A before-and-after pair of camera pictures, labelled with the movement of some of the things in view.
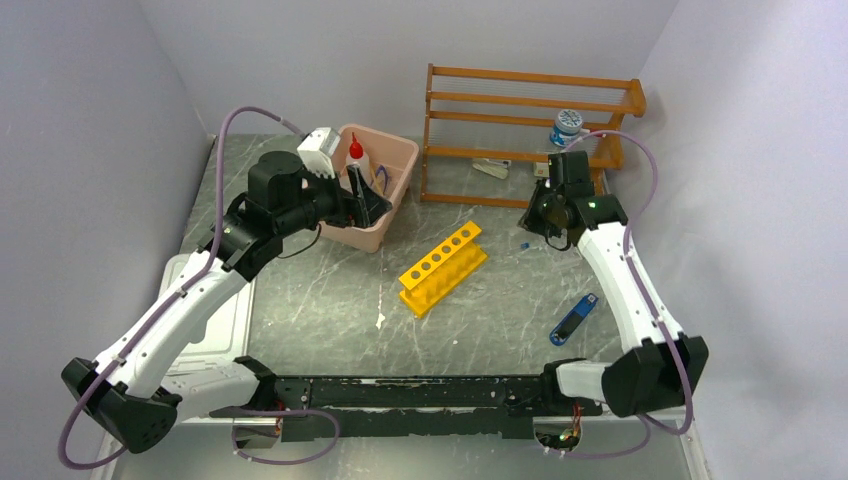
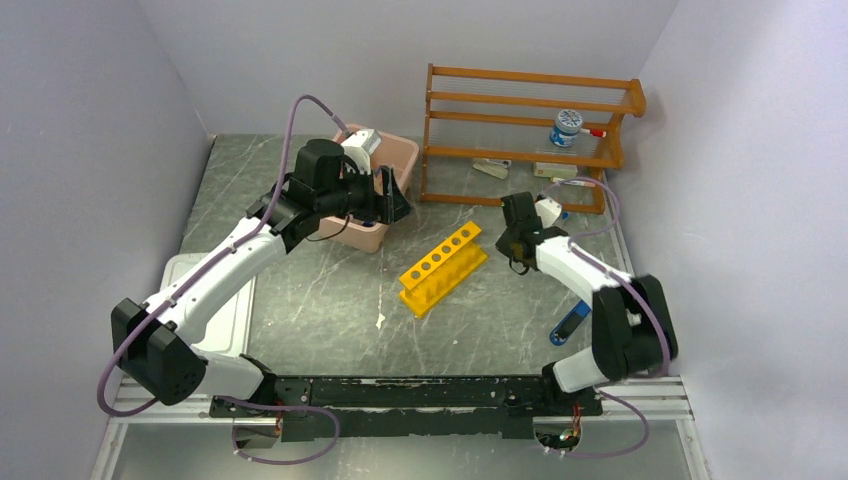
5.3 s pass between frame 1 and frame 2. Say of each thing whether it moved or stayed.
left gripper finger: moved
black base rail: stayed
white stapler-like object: stayed
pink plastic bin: stayed
